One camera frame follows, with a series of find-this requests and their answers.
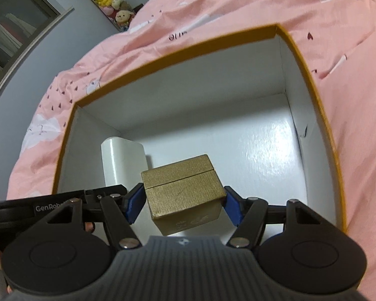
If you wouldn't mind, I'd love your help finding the window with grey frame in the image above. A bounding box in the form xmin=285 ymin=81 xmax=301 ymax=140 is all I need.
xmin=0 ymin=0 xmax=73 ymax=95

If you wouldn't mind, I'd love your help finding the white rectangular box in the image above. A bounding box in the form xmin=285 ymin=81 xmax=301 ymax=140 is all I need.
xmin=101 ymin=137 xmax=149 ymax=191

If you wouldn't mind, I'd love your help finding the small gold gift box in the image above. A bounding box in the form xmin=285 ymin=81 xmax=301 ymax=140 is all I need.
xmin=141 ymin=154 xmax=226 ymax=236

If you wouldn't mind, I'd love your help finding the orange cardboard storage box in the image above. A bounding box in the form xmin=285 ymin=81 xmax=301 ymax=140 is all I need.
xmin=53 ymin=24 xmax=346 ymax=229

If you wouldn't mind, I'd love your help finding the pink cloud-print bedspread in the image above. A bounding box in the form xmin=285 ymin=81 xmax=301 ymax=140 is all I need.
xmin=7 ymin=0 xmax=376 ymax=300

